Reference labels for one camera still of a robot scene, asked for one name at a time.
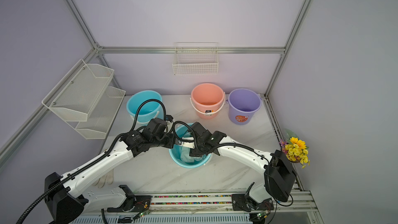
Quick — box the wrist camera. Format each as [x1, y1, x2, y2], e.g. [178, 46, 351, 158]
[165, 115, 174, 132]
[175, 138, 195, 149]

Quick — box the white wire wall basket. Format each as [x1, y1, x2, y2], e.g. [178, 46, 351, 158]
[172, 42, 219, 76]

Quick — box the teal plastic bucket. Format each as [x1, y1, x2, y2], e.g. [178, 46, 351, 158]
[169, 125, 212, 169]
[126, 90, 163, 124]

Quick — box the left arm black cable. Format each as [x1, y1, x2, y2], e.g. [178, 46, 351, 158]
[15, 99, 167, 224]

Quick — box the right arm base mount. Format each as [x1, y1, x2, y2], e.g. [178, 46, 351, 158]
[231, 182, 274, 212]

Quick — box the mint green microfiber cloth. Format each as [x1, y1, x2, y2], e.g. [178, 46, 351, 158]
[180, 132, 206, 165]

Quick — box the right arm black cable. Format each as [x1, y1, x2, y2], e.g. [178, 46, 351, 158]
[171, 120, 294, 207]

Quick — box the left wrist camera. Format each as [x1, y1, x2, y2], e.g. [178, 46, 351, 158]
[165, 115, 174, 132]

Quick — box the pink plastic bucket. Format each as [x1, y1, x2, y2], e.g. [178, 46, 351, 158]
[190, 83, 226, 119]

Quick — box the purple plastic bucket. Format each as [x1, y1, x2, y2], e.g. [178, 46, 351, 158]
[227, 88, 262, 125]

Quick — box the yellow artificial flower bouquet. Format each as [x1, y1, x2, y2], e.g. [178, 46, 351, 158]
[279, 129, 311, 168]

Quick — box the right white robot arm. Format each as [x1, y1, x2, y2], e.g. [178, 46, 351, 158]
[188, 122, 296, 205]

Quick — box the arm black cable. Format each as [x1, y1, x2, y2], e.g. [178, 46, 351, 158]
[15, 99, 167, 224]
[171, 120, 294, 207]

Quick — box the white mesh two-tier shelf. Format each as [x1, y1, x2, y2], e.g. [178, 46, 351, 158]
[42, 60, 125, 140]

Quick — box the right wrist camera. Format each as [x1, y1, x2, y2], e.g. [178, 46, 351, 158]
[175, 138, 195, 149]

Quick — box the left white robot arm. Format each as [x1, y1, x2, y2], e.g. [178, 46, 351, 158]
[44, 115, 175, 224]

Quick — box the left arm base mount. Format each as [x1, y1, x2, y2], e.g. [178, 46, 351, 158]
[107, 185, 152, 213]

